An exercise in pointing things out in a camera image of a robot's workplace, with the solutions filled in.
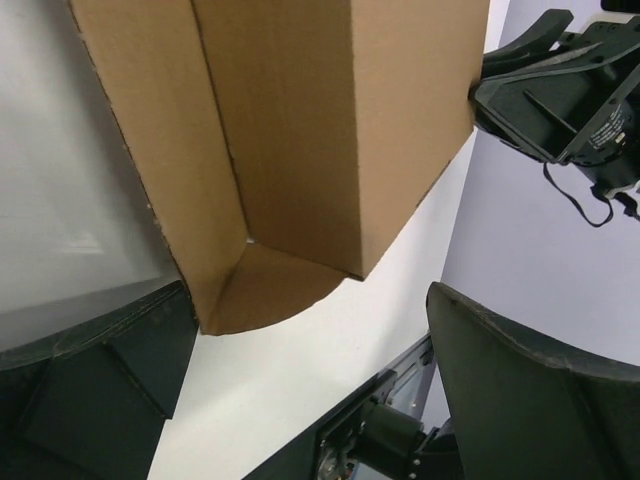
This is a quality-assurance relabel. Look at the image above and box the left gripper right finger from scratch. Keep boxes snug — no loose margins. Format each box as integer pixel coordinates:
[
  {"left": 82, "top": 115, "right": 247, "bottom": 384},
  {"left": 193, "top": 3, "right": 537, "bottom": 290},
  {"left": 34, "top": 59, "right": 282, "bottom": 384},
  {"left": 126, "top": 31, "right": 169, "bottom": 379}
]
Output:
[{"left": 426, "top": 282, "right": 639, "bottom": 479}]

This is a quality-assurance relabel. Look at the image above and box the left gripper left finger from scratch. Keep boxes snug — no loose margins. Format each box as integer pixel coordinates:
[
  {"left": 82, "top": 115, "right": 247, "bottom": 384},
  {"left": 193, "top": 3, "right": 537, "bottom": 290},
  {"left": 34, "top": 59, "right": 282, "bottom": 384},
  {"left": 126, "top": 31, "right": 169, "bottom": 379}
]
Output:
[{"left": 1, "top": 281, "right": 199, "bottom": 479}]

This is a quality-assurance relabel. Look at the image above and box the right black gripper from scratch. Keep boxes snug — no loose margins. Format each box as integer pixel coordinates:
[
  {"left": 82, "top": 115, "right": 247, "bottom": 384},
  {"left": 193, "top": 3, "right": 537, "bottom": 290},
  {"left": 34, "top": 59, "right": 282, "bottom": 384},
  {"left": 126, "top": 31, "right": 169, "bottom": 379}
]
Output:
[{"left": 470, "top": 1, "right": 639, "bottom": 199}]

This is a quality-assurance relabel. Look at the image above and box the cardboard box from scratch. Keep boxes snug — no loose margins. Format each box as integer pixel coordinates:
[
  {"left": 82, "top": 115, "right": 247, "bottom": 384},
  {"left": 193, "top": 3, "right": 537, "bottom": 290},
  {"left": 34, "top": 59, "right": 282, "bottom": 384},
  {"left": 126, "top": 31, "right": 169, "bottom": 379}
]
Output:
[{"left": 69, "top": 1, "right": 489, "bottom": 335}]

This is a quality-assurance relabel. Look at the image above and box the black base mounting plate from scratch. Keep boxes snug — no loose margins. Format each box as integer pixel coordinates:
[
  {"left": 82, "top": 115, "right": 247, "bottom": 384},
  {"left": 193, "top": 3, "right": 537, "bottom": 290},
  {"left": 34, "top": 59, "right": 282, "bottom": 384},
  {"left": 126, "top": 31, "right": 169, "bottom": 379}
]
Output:
[{"left": 245, "top": 369, "right": 398, "bottom": 480}]

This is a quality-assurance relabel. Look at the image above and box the aluminium frame rail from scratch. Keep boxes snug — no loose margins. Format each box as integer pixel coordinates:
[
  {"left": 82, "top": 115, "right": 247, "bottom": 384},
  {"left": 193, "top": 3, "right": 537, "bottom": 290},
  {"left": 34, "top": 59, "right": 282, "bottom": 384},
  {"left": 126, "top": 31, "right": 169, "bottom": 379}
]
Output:
[{"left": 385, "top": 333, "right": 436, "bottom": 420}]

